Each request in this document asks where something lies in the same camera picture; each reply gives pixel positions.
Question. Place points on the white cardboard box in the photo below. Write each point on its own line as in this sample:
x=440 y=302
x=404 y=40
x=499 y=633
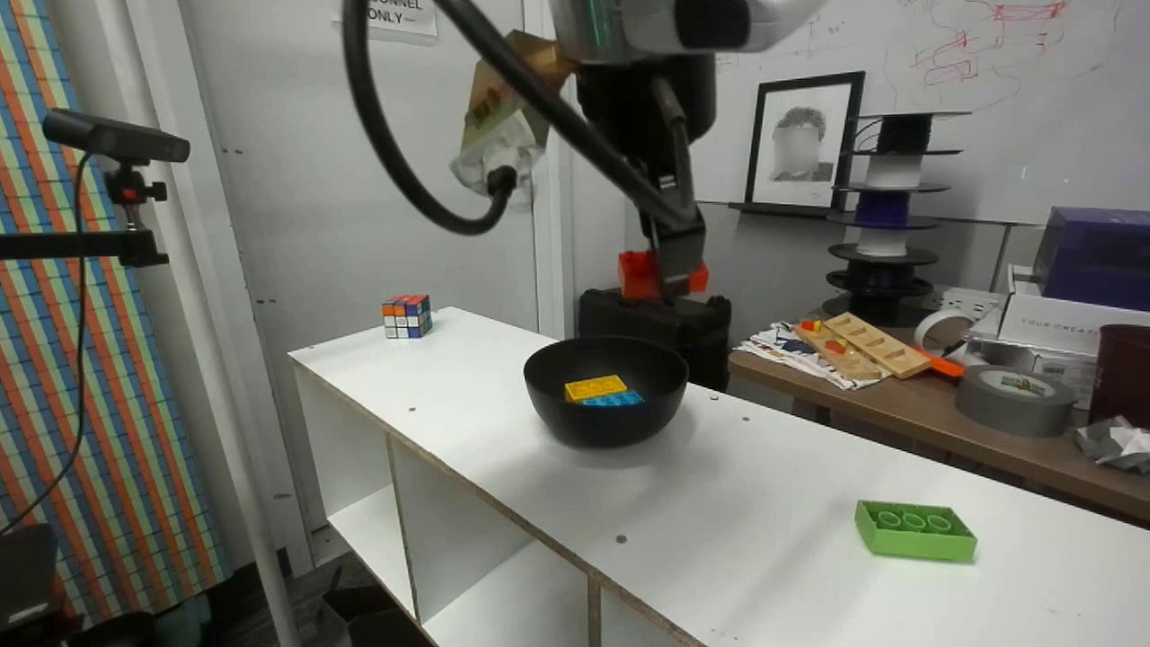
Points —
x=1054 y=321

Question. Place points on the Rubik's cube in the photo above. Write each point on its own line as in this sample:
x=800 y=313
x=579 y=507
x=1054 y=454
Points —
x=407 y=318

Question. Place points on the green toy block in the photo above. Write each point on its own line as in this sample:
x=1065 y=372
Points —
x=914 y=533

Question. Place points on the white paper sign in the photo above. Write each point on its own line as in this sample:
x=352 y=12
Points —
x=399 y=12

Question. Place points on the grey duct tape roll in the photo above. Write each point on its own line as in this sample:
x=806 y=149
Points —
x=1013 y=405

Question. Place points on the framed portrait picture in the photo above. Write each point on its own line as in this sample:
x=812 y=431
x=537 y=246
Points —
x=804 y=145

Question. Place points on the white door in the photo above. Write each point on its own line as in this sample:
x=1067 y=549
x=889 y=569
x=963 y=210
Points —
x=298 y=182

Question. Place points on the white shelf unit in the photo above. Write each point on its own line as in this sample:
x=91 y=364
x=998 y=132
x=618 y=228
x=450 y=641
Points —
x=719 y=503

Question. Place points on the black camera on stand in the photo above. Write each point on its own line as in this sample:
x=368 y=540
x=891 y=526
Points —
x=109 y=134

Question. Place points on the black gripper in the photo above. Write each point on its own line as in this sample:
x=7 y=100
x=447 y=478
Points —
x=650 y=108

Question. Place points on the stack of filament spools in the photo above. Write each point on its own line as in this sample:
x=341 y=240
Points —
x=889 y=254

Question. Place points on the wooden desk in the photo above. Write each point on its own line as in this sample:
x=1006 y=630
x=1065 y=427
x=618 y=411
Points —
x=910 y=415

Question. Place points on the whiteboard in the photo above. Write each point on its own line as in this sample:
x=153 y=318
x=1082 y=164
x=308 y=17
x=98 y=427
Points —
x=1019 y=74

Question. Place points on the beige tape wrapped bundle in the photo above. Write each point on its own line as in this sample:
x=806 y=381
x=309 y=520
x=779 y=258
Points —
x=505 y=120

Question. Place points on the yellow toy block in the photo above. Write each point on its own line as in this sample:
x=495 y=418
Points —
x=593 y=387

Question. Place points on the blue toy block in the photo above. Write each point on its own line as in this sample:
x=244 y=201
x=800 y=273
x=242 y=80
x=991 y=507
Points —
x=618 y=399

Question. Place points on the black bowl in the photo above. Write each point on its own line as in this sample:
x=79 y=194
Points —
x=596 y=427

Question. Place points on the black hard case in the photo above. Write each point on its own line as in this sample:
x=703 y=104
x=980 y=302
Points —
x=707 y=343

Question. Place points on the orange toy block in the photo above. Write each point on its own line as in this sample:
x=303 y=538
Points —
x=638 y=273

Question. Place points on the dark red mug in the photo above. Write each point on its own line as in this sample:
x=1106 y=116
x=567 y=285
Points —
x=1126 y=374

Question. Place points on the crumpled silver foil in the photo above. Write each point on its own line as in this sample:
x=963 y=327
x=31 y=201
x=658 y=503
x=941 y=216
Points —
x=1116 y=443

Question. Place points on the dark blue box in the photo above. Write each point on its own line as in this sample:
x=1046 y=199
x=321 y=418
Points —
x=1096 y=258

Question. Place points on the yellow game box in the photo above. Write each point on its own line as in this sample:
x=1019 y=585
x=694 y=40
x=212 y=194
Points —
x=879 y=343

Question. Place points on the printed paper sheets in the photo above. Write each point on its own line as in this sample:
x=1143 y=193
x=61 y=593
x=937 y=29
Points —
x=795 y=355

